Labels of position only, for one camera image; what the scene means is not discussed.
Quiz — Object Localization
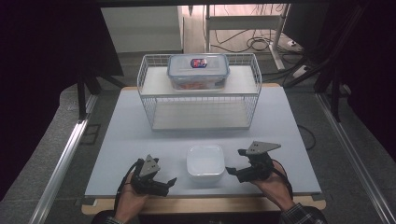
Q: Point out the white wire two-tier rack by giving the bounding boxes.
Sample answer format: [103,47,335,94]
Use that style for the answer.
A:
[136,52,263,132]

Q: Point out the aluminium rail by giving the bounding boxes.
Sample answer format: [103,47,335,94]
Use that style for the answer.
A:
[315,92,396,224]
[28,93,98,224]

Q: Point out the dark curtain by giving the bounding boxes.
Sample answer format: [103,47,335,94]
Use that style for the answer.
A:
[0,0,125,202]
[323,0,396,153]

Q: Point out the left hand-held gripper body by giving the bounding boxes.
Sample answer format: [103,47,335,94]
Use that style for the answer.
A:
[130,154,167,196]

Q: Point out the person's right hand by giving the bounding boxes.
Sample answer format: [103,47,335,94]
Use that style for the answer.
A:
[250,164,295,213]

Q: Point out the left hand-held gripper black cable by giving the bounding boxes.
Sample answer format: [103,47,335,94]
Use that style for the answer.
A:
[113,158,145,217]

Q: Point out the white cabinet panel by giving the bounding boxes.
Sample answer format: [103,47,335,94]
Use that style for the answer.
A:
[101,6,185,54]

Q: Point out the white desk frame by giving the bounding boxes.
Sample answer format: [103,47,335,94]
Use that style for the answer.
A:
[204,3,291,71]

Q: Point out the hand-held gripper black cable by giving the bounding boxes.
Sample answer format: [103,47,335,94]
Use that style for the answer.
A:
[113,158,145,217]
[272,124,318,201]

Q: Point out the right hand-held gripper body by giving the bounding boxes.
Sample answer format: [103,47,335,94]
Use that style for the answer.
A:
[246,141,282,181]

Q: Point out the square clear plastic container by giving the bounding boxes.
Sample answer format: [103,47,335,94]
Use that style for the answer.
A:
[186,144,226,184]

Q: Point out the person's left hand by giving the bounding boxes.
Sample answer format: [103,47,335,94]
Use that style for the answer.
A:
[114,182,150,223]

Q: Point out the black metal stand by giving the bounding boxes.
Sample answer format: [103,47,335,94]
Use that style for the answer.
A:
[76,66,127,121]
[282,6,370,123]

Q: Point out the white power strip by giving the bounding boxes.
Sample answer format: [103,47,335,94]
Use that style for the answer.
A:
[292,64,310,79]

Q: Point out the right hand-held gripper black cable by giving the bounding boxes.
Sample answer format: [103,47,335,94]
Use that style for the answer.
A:
[272,124,318,201]

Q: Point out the rectangular clear lidded food container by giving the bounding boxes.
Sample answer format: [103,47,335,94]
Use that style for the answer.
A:
[166,53,231,91]

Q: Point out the black floor cables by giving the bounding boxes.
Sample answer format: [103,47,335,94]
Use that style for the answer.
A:
[213,28,302,54]

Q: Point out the white table mat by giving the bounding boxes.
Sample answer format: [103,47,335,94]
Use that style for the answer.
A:
[84,86,322,198]

